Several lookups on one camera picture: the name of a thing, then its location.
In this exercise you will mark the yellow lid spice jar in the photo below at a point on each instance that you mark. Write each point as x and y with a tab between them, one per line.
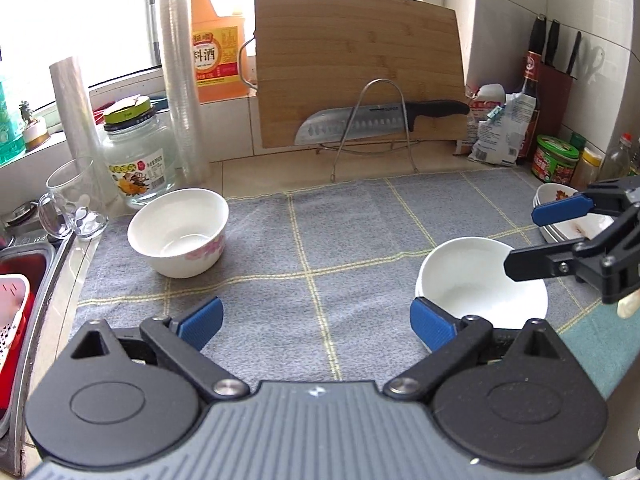
587	169

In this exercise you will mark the small green lid bottle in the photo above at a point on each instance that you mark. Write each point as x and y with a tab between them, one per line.
578	141

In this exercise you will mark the dark red knife block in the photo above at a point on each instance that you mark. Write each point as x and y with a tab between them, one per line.
553	92

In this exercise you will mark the clear glass mug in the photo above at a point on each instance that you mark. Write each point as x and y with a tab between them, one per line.
73	202

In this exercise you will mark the metal wire rack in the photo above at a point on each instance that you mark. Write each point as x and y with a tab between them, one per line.
338	146

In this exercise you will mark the red white sink strainer basket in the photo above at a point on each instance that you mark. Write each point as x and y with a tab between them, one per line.
17	300

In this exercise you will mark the roll of plastic wrap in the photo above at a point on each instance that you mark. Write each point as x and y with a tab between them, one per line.
83	138

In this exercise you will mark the white plate with brown stain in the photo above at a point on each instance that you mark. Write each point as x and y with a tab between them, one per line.
550	192

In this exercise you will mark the bamboo cutting board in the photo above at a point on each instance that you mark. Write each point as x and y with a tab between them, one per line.
312	55

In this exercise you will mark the green plastic basket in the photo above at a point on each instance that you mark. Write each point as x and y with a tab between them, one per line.
12	142

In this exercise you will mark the gold cap oil bottle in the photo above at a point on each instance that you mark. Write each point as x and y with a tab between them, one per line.
634	167

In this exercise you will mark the right hand in white glove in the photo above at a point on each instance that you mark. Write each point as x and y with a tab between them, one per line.
629	305

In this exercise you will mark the small potted plant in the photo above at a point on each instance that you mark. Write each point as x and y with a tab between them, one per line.
35	131

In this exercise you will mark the large glass jar green lid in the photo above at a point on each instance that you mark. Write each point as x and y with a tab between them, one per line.
139	151

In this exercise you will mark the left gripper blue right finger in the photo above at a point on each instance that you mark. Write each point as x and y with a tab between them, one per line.
433	326

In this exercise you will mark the santoku knife black handle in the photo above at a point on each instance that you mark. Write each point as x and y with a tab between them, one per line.
328	126

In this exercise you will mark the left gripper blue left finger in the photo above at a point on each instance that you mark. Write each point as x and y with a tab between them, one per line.
198	326

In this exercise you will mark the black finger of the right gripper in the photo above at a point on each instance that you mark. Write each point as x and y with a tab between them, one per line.
543	261

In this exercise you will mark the red white food packet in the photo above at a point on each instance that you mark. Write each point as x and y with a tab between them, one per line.
482	100

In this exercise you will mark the grey checked table mat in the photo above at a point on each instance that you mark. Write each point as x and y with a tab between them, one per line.
317	284

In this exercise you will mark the dark soy sauce bottle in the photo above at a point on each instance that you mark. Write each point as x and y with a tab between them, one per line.
530	88

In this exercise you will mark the white floral bowl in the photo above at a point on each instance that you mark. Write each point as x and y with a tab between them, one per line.
181	234

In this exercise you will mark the green lid sauce jar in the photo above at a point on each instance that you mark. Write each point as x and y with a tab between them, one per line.
554	160

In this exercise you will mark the orange cooking wine jug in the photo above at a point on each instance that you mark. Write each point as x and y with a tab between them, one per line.
220	64

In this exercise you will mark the white printed food bag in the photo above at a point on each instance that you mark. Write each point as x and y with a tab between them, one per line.
501	135

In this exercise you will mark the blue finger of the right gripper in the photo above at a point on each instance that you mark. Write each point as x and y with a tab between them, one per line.
575	206

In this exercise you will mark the large white floral plate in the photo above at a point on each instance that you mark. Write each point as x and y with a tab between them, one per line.
584	227

